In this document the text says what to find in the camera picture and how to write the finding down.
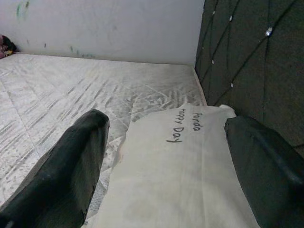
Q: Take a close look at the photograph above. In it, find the white printed pillow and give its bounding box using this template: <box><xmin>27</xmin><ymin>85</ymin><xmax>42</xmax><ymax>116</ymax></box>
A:
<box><xmin>82</xmin><ymin>103</ymin><xmax>262</xmax><ymax>228</ymax></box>

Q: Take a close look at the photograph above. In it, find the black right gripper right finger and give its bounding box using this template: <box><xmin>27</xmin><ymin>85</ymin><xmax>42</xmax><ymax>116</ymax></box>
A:
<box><xmin>224</xmin><ymin>116</ymin><xmax>304</xmax><ymax>228</ymax></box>

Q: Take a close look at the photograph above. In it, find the pink cartoon print blanket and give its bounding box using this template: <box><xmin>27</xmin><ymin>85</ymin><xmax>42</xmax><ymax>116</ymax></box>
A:
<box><xmin>0</xmin><ymin>35</ymin><xmax>17</xmax><ymax>59</ymax></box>

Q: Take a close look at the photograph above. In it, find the white quilted mattress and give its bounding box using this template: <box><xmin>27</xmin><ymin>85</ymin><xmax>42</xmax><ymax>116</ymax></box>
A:
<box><xmin>0</xmin><ymin>53</ymin><xmax>207</xmax><ymax>228</ymax></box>

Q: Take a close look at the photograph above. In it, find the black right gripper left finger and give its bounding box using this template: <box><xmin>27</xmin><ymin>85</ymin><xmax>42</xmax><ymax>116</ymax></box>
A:
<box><xmin>0</xmin><ymin>109</ymin><xmax>111</xmax><ymax>228</ymax></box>

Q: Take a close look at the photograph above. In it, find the dark tufted headboard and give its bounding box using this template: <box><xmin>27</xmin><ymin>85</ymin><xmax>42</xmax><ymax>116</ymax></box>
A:
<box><xmin>194</xmin><ymin>0</ymin><xmax>304</xmax><ymax>148</ymax></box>

